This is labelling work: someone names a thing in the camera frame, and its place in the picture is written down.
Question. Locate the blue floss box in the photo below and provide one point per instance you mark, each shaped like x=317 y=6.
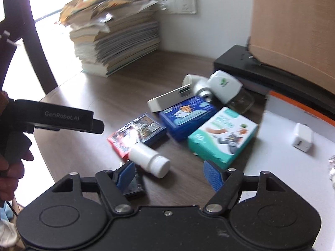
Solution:
x=183 y=120

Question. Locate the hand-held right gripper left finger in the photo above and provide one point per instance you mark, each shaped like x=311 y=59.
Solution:
x=125 y=174

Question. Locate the white power bank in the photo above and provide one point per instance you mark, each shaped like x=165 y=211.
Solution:
x=162 y=102

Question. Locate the white charger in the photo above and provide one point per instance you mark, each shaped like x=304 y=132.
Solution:
x=303 y=138

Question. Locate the teal bandage box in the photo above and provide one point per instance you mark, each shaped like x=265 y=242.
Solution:
x=222 y=138

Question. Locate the white vaporizer with glass bottle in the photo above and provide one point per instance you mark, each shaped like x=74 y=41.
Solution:
x=225 y=85

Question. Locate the dark wooden chair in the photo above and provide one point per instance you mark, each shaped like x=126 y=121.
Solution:
x=34 y=31

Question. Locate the person's left hand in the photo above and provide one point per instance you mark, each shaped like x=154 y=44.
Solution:
x=10 y=180

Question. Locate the clear perfume bottle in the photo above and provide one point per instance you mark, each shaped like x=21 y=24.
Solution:
x=332 y=172

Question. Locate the white pill bottle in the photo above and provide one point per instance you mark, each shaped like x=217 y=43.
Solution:
x=146 y=159

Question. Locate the stack of books and papers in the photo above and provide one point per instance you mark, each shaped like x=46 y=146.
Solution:
x=117 y=47

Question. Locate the white wall socket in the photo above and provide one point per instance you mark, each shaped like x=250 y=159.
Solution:
x=184 y=3
x=165 y=3

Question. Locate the small dark packet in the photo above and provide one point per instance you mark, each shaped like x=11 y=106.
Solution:
x=134 y=185

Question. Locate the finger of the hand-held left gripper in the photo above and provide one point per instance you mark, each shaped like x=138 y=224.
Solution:
x=98 y=126

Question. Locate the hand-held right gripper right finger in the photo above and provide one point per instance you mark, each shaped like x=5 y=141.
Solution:
x=212 y=175

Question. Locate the black monitor stand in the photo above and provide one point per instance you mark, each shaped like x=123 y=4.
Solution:
x=235 y=60

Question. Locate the dark card pack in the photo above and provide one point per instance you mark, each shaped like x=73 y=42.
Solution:
x=136 y=133

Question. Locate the white and orange box tray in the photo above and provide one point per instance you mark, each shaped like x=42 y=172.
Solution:
x=288 y=125

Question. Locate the white plug-in vaporizer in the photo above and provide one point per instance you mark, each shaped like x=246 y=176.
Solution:
x=196 y=85

